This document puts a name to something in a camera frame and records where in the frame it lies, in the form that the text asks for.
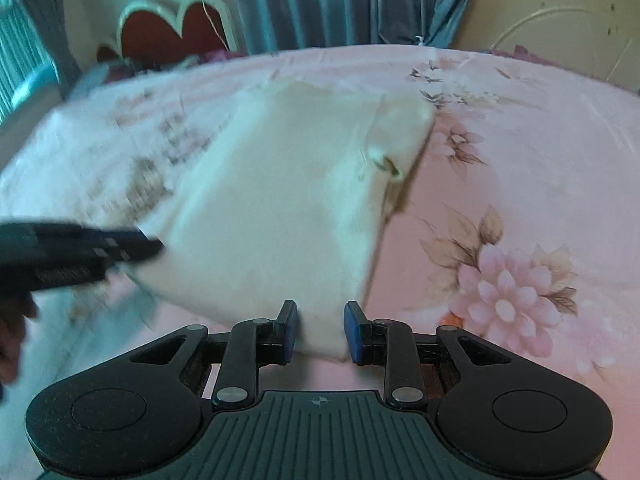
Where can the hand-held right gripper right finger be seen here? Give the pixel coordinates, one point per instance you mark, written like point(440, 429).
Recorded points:
point(352, 336)

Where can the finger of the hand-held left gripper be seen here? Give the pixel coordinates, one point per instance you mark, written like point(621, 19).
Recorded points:
point(132, 247)

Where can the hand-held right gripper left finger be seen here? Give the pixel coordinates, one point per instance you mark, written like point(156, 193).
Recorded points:
point(290, 336)

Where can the cream knit sweater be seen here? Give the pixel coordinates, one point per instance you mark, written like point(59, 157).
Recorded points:
point(280, 195)

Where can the pile of dark clothes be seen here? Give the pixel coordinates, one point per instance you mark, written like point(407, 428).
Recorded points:
point(150, 67)

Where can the person's left hand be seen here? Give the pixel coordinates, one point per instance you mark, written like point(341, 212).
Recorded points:
point(12, 340)

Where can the red heart-shaped headboard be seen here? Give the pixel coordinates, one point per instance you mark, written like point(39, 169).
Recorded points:
point(160, 30)

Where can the grey-blue curtain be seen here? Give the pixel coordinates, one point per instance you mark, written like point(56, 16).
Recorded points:
point(310, 5)
point(50, 20)

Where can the pink floral bedsheet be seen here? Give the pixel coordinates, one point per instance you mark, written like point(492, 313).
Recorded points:
point(525, 170)

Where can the pink pillow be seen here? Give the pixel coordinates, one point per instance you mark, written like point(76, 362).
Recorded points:
point(520, 52)

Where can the round cream headboard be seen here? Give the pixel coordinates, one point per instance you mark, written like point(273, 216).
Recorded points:
point(550, 25)

